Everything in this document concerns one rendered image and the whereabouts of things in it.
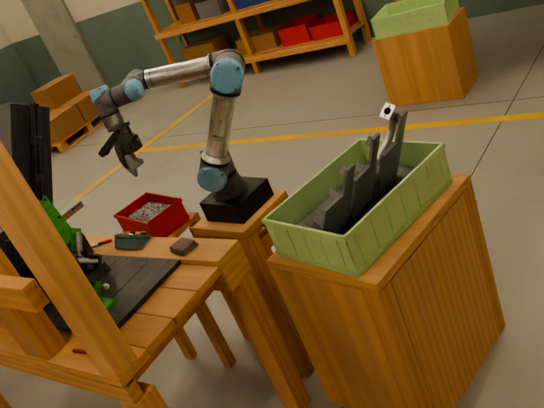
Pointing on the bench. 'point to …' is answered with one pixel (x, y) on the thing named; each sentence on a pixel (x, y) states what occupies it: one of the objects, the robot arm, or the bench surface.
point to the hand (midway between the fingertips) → (133, 174)
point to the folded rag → (183, 246)
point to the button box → (131, 240)
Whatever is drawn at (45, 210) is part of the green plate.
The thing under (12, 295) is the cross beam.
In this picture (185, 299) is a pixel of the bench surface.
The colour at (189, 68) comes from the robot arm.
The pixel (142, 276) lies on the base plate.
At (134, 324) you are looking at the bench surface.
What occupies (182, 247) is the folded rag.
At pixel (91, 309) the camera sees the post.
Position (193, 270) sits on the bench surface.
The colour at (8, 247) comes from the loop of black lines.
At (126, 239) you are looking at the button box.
